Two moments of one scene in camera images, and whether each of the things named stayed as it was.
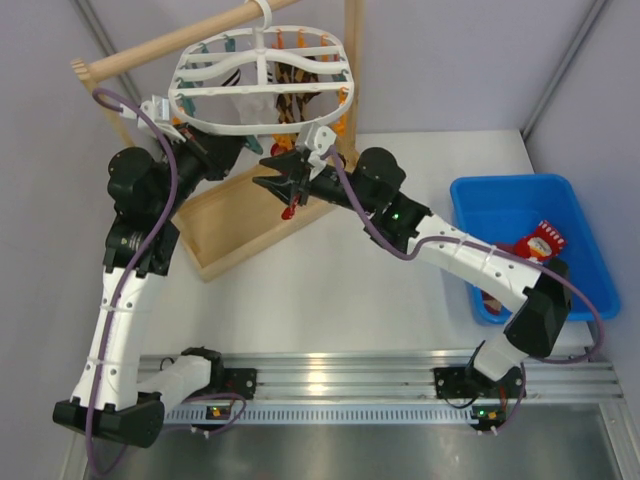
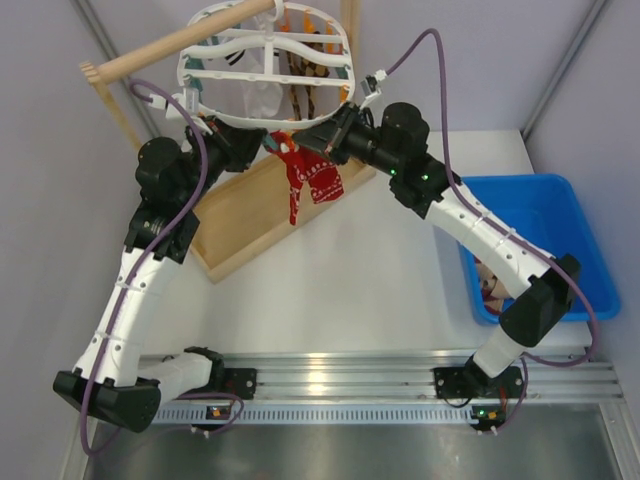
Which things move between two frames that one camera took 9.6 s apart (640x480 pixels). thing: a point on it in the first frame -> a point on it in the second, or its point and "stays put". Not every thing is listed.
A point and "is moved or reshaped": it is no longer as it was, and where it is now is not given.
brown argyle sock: [290, 106] -> [299, 65]
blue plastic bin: [506, 209] stays put
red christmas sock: [542, 245] is moved or reshaped
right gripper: [283, 188] -> [334, 131]
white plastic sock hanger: [264, 80] is moved or reshaped
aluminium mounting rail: [378, 387] stays put
